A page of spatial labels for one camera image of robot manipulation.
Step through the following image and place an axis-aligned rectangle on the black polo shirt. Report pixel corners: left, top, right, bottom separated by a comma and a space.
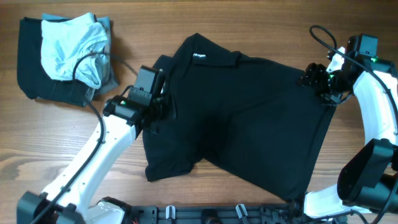
143, 34, 335, 200

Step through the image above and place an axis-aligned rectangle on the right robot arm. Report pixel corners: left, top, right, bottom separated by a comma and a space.
299, 34, 397, 219

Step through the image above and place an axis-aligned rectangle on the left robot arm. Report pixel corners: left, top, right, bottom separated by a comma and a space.
16, 66, 169, 223

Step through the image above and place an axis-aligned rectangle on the light blue crumpled garment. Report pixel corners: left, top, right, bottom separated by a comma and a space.
40, 12, 109, 90

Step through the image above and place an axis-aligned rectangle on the black folded garment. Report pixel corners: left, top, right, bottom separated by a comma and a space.
17, 17, 95, 107

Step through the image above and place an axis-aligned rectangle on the right black cable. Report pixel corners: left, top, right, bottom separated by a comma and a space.
308, 24, 398, 125

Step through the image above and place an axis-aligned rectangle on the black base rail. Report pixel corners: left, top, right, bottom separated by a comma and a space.
125, 203, 312, 224

